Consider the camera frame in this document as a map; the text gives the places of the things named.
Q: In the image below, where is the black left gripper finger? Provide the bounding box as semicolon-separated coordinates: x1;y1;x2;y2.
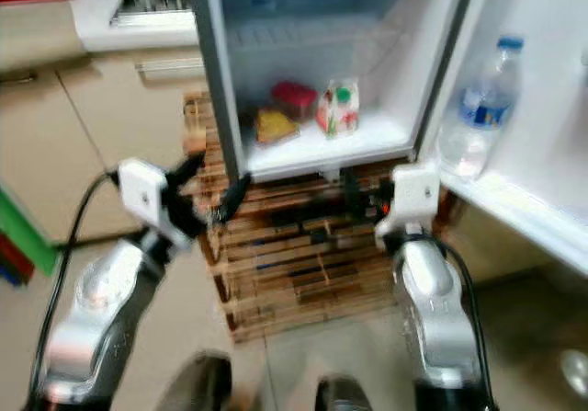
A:
216;174;254;225
179;152;209;189

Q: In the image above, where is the small white red drink carton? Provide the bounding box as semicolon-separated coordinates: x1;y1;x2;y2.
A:
315;77;361;139

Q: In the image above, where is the white grey-framed fridge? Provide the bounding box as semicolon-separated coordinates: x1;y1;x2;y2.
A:
188;0;483;184

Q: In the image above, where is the white fridge door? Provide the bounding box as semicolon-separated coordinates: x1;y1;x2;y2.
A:
418;0;588;279

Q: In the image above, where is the yellow food pack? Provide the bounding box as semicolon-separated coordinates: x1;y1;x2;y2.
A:
253;108;302;147

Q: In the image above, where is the beige kitchen cabinet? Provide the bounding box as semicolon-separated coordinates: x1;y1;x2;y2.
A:
0;48;208;256

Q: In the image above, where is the wooden wine rack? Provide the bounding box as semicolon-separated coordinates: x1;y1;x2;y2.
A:
184;92;447;343

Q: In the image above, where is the red food container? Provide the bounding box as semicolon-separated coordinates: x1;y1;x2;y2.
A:
271;80;321;122

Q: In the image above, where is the clear plastic water bottle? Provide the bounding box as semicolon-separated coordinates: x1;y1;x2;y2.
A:
436;36;525;180

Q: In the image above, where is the orange cutting board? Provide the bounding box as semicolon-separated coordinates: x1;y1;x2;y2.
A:
0;236;33;279

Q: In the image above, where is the black robot right foot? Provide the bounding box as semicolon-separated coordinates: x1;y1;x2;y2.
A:
314;377;378;411

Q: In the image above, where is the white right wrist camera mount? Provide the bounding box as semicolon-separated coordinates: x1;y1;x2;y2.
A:
377;163;442;239

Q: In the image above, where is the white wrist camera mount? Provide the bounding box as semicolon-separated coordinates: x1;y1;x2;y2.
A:
377;163;442;239
118;158;194;251

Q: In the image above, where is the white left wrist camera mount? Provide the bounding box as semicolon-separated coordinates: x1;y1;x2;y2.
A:
118;158;194;251

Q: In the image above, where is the metal drawer handle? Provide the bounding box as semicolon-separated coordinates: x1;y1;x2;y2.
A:
0;69;51;86
133;55;203;76

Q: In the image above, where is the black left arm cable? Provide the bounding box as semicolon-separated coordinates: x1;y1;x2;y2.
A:
26;170;125;403

